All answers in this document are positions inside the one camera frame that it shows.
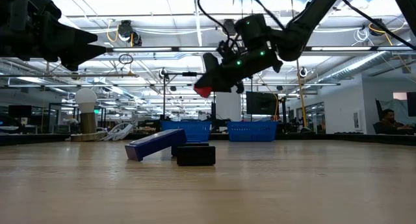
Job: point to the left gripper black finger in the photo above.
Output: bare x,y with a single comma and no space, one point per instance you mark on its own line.
71,34
81,55

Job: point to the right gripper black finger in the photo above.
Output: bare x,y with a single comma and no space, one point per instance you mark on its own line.
221,84
211,65

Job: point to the red USB wall charger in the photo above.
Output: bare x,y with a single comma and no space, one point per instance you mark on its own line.
203,92

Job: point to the blue digital timer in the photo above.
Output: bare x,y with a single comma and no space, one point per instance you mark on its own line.
156,143

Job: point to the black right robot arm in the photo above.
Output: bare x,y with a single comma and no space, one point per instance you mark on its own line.
302,26

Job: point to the white building column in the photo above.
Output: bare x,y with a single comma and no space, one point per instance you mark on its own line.
228,107

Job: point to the black monitor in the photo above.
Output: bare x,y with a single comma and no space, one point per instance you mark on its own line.
260,104

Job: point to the white light bulb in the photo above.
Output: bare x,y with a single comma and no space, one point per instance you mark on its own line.
86,99

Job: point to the blue plastic slotted basket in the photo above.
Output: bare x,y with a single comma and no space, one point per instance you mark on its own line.
195,130
252,131

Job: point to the long ceiling light strip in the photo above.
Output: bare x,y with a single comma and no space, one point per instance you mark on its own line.
146,49

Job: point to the wooden lamp base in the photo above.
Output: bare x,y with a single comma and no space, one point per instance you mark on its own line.
88,126

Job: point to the small black digital device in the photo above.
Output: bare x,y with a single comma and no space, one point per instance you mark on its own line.
196,156

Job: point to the person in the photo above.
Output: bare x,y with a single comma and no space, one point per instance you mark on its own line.
388,123

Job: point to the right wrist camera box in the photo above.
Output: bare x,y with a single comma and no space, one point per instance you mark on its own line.
252,30

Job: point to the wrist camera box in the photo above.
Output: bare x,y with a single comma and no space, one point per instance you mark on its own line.
45,6
252,30

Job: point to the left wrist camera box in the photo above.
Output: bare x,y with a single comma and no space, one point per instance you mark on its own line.
45,6

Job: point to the black station frame stand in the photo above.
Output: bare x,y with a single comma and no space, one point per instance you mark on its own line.
164,97

